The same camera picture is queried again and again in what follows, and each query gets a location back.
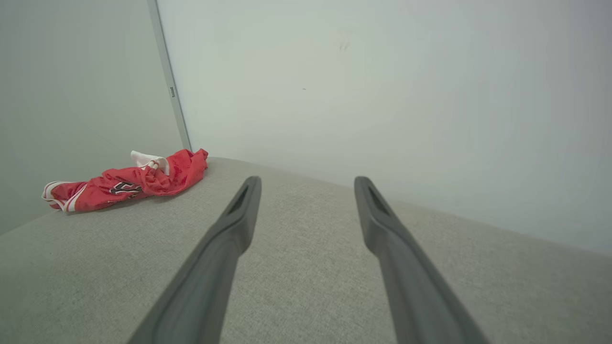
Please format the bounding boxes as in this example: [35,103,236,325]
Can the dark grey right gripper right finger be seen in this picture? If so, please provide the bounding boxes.
[354,176,489,344]

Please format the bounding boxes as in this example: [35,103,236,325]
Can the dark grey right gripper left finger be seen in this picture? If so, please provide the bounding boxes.
[128,176,262,344]

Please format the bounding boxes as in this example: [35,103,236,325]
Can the red Bulls basketball jersey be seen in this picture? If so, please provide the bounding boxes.
[42,149,209,213]

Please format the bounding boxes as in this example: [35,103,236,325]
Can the grey wall trim strip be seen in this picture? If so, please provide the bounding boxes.
[147,0,192,151]

